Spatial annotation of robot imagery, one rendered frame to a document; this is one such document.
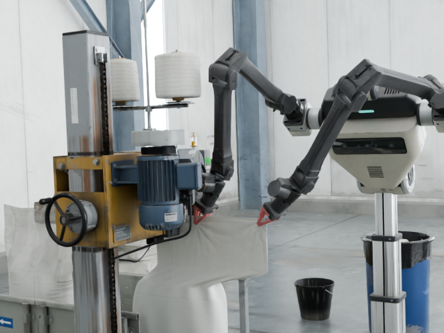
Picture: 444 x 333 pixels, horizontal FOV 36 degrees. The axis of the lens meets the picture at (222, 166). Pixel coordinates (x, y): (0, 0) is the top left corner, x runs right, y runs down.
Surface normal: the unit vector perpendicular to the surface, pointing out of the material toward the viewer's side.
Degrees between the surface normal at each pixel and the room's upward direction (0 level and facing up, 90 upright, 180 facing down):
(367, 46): 90
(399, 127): 40
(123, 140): 90
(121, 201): 90
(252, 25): 90
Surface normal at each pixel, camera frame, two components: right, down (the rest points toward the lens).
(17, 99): 0.86, 0.00
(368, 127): -0.35, -0.73
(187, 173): -0.11, 0.06
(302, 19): -0.51, 0.07
